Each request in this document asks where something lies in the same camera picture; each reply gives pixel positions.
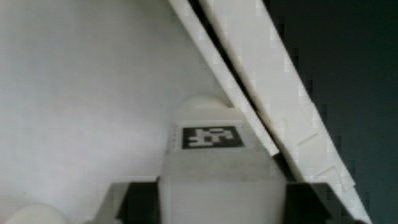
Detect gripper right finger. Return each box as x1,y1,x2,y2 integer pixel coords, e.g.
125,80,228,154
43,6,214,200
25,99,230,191
283,183,363,224

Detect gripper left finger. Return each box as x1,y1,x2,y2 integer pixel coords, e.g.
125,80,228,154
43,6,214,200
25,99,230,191
116,181,161,224

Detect white table leg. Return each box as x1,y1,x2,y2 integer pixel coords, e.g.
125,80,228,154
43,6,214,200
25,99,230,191
159,95,287,224

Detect white square tabletop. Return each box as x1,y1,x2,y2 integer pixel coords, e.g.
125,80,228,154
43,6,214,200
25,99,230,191
0,0,224,224

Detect white U-shaped obstacle fence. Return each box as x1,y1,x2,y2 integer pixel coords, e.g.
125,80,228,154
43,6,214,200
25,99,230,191
198,0,376,224

